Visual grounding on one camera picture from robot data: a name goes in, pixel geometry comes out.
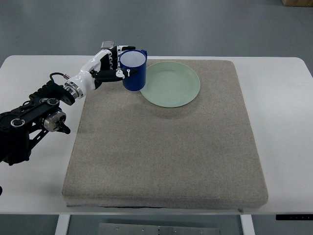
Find right white table leg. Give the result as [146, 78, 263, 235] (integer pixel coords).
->
[240, 214, 256, 235]

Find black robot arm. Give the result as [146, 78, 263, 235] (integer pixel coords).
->
[0, 72, 79, 165]

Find blue mug white inside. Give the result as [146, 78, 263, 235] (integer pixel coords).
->
[119, 49, 147, 91]

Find upper floor socket plate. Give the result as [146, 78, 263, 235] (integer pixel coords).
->
[101, 41, 114, 49]

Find cardboard box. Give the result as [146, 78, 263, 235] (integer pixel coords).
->
[282, 0, 313, 7]

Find metal base plate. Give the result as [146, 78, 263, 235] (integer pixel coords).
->
[98, 223, 221, 235]

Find white table leg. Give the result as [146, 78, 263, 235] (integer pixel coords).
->
[240, 214, 256, 235]
[55, 214, 70, 235]

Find beige fabric mat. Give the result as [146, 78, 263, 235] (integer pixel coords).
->
[62, 60, 268, 210]

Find light green plate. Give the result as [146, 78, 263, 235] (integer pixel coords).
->
[140, 61, 201, 108]

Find left white table leg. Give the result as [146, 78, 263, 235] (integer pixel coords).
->
[55, 214, 70, 235]

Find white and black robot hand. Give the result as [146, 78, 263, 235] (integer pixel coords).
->
[65, 46, 135, 98]

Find black table control panel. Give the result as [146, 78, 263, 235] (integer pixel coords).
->
[276, 214, 313, 221]

